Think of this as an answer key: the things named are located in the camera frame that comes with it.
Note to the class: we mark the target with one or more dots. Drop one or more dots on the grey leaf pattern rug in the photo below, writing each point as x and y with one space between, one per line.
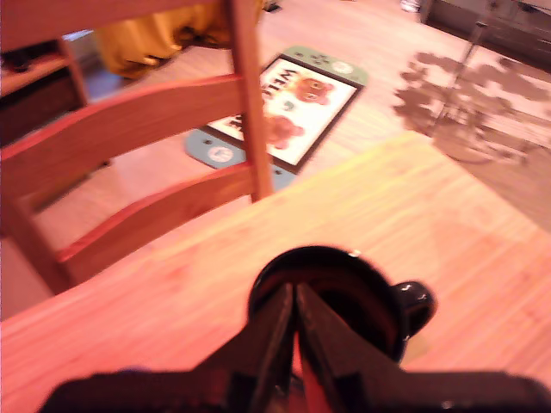
495 142

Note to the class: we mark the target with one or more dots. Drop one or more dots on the wooden bookshelf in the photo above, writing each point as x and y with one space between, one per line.
34 69

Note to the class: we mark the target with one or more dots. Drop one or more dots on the bear print doormat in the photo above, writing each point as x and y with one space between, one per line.
310 112

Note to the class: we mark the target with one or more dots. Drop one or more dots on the orange curtain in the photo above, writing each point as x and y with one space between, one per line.
138 38

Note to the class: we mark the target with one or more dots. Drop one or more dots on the thin metal stand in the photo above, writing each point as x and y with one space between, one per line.
467 56

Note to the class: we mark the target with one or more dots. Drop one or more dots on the grey low cabinet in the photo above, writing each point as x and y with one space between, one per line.
495 26

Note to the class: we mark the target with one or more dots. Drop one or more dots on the black Elwood mug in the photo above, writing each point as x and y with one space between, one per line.
370 301

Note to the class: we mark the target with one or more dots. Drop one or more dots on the wooden chair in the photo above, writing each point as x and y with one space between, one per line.
129 107

